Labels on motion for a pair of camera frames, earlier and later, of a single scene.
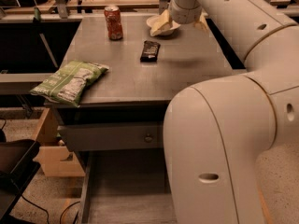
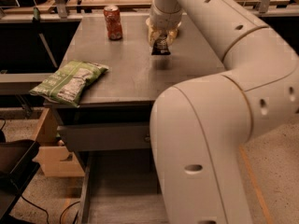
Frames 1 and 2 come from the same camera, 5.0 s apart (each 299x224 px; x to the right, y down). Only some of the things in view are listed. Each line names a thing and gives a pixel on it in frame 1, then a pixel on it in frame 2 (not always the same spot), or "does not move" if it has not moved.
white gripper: (186, 16) to (164, 20)
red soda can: (115, 26) does not move
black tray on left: (18, 169) does not move
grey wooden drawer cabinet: (125, 111) does not move
